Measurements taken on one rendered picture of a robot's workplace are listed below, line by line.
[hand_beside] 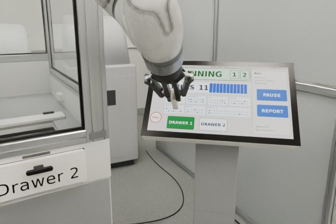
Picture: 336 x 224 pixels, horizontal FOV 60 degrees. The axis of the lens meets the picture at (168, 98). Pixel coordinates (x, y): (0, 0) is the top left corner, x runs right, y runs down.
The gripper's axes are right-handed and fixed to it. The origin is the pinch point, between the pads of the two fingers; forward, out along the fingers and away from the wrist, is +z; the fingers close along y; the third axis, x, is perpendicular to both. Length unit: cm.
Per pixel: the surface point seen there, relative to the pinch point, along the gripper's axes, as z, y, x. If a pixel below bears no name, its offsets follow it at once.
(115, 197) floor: 161, 65, 6
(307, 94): 67, -62, -33
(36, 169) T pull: 4.6, 41.3, 18.7
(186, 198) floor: 167, 9, 6
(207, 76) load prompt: 16.9, -10.1, -17.4
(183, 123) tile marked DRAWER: 16.8, -1.1, 1.0
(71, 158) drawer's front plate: 12.2, 34.7, 13.6
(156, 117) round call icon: 16.9, 8.3, -1.7
